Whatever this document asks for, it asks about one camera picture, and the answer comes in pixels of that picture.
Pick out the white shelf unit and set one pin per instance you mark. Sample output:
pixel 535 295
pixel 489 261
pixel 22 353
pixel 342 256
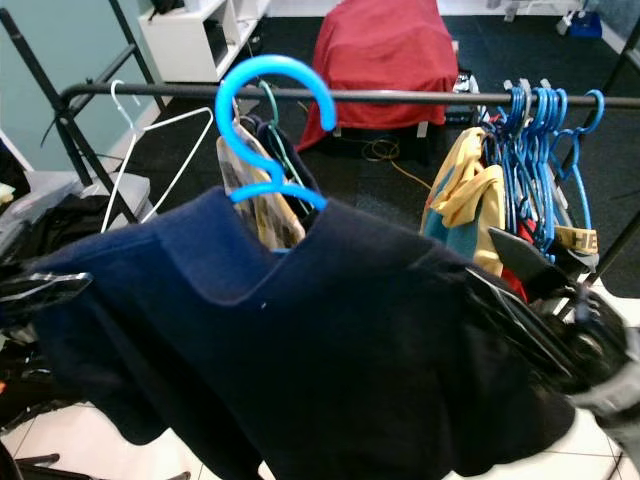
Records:
pixel 180 40

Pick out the yellow grey checked shirt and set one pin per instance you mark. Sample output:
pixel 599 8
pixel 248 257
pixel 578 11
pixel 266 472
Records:
pixel 275 225

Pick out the white padded bench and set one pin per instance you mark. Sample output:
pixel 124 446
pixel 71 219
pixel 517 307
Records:
pixel 60 185

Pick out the navy blue t-shirt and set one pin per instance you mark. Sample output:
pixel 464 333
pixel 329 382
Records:
pixel 340 370

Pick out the black crumpled garment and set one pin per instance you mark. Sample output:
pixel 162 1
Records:
pixel 75 220

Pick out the small blue bag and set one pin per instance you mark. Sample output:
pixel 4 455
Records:
pixel 585 24

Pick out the black metal clothes rack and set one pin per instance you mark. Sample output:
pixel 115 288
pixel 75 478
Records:
pixel 410 95

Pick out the dark grey hung garment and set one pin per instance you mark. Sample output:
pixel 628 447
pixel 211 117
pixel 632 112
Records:
pixel 520 255

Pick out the blue plastic hanger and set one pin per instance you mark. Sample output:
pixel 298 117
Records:
pixel 601 110
pixel 275 62
pixel 540 92
pixel 518 92
pixel 558 93

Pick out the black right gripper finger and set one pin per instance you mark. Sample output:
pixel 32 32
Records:
pixel 530 330

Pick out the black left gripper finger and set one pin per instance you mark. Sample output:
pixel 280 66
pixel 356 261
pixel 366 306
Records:
pixel 45 287

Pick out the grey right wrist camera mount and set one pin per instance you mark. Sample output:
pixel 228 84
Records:
pixel 610 415

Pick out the yellow band with black letters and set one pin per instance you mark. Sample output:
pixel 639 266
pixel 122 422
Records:
pixel 578 238

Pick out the red hung garment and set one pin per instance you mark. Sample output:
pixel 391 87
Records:
pixel 513 285

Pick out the yellow and teal garment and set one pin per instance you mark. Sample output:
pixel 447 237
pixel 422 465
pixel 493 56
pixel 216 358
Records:
pixel 460 190

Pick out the red cloth cover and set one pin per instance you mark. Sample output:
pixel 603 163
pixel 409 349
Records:
pixel 380 50

